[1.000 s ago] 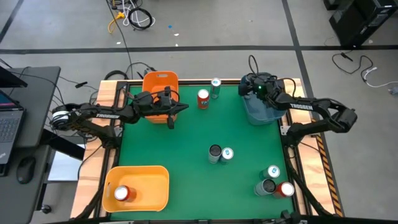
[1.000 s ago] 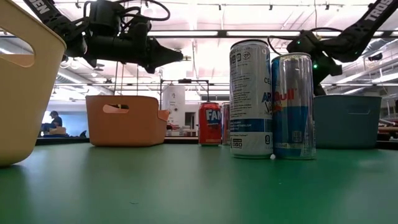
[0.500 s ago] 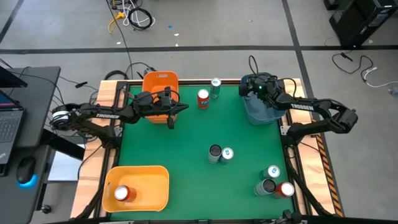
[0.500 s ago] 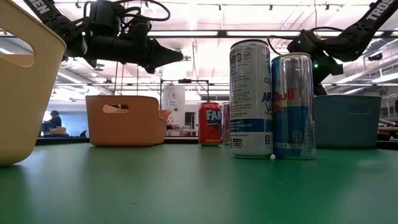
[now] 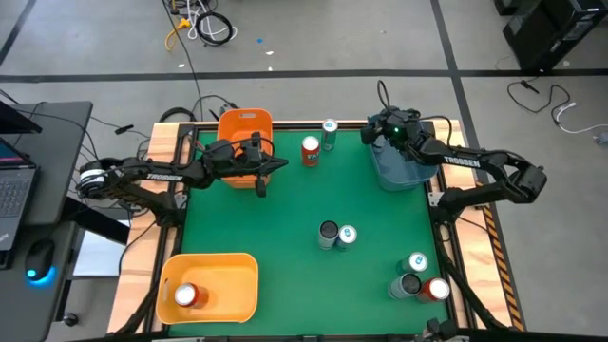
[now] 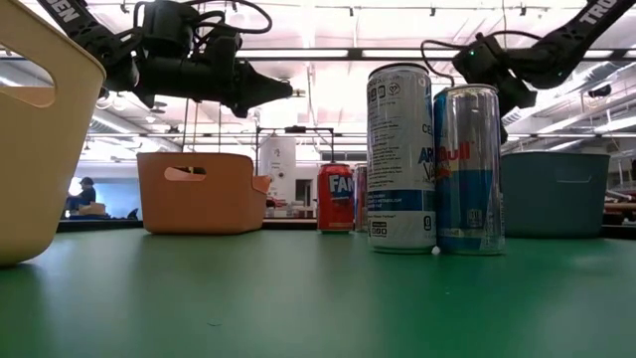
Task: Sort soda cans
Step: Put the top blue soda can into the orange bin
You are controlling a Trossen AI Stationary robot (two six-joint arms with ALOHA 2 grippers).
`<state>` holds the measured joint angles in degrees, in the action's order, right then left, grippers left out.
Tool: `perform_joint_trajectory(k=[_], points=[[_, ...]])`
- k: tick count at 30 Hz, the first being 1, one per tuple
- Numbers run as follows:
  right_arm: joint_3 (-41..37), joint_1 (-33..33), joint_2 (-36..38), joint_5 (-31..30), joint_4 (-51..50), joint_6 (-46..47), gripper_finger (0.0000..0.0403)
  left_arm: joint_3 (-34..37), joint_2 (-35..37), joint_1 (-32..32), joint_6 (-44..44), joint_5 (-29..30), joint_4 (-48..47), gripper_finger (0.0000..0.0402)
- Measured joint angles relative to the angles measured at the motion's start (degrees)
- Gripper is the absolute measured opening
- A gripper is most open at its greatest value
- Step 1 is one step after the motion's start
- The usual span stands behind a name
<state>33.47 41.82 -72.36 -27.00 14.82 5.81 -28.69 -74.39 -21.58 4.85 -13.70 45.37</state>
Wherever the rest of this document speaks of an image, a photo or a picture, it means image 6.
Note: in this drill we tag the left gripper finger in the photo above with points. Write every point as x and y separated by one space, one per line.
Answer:
268 87

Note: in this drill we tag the blue silver Red Bull can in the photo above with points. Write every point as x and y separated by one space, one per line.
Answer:
360 199
469 199

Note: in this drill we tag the white Celsius drink can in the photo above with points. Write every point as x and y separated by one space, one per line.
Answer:
397 174

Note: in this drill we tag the orange Fanta soda can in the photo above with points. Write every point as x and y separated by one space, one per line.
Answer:
335 199

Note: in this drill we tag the orange plastic bin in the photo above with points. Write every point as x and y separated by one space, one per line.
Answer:
208 209

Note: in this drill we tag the yellow plastic bin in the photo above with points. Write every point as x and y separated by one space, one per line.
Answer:
40 174

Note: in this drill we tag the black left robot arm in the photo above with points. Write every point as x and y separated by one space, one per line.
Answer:
94 40

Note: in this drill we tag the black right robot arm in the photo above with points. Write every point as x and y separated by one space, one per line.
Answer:
561 50

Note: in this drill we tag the ceiling light strip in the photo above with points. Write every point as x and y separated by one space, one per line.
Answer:
298 53
377 53
601 53

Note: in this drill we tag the black ceiling fixture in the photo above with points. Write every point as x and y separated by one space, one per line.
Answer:
599 91

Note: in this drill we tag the teal plastic bin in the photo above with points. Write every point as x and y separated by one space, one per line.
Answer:
556 199

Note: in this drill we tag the wooden workbench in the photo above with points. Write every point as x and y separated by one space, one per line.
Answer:
620 205

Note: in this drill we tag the person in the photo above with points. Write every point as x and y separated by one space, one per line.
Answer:
84 196

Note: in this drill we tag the brown cardboard box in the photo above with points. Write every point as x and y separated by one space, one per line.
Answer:
93 209

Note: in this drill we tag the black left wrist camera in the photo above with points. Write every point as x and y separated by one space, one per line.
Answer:
166 27

